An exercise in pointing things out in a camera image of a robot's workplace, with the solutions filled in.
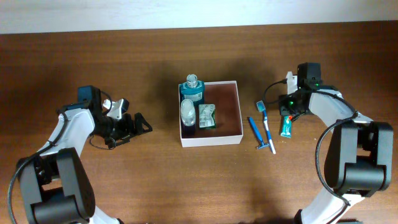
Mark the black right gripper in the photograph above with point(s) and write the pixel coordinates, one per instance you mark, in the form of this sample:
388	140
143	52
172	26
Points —
284	109

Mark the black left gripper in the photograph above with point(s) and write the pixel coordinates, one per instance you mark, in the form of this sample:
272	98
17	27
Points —
129	129

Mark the green Colgate toothpaste tube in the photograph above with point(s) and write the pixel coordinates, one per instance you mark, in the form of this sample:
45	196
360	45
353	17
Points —
286	129

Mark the clear pump soap bottle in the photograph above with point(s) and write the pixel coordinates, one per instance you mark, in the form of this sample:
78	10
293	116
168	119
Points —
188	117

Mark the blue Listerine mouthwash bottle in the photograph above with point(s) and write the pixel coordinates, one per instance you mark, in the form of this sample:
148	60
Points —
193	89

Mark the green and white soap packet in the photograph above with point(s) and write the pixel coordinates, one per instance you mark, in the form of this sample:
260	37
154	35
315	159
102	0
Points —
207	116

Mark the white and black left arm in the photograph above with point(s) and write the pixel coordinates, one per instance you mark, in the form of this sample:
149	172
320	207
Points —
53	182

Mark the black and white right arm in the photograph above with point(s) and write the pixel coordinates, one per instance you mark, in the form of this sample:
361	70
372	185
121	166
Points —
353	156

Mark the blue and white toothbrush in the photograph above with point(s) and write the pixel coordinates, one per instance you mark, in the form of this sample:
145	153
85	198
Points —
261	108

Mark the blue disposable razor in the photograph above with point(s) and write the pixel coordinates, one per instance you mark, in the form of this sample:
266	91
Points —
257	134

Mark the white cardboard box, pink inside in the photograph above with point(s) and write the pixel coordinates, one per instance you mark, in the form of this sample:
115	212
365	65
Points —
219	119

